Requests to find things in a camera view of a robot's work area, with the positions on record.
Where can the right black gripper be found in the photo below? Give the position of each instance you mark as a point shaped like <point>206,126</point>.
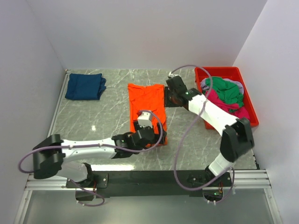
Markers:
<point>167,104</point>

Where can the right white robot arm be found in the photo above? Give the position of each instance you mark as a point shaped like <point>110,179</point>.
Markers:
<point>236,134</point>

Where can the folded blue t shirt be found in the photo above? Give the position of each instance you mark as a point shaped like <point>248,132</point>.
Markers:
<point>85,87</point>

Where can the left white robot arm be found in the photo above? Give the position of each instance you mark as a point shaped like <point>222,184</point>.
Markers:
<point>66,158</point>

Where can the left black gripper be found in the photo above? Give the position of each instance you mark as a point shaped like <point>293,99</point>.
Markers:
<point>157,135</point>

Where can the black base beam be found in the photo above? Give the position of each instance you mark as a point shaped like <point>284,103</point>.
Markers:
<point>154,183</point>

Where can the aluminium frame rail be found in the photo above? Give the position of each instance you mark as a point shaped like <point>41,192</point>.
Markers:
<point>23,207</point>

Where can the magenta t shirt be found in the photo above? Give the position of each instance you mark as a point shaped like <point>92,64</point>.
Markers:
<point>233,109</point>

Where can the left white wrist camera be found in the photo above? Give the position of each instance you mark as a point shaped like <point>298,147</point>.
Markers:
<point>145,119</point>

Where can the orange t shirt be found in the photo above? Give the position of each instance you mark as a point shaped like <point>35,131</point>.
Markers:
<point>149,98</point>

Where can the green t shirt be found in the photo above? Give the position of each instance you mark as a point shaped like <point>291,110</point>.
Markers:
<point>228,92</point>

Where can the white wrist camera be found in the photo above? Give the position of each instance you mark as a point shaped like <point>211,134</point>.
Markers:
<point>145,119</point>
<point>171,75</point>

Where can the lavender t shirt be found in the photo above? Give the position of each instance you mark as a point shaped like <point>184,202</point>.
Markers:
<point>204,86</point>

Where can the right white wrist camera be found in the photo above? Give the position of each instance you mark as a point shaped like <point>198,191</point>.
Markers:
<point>171,75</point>

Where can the red plastic bin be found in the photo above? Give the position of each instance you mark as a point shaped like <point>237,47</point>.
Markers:
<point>233,73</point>

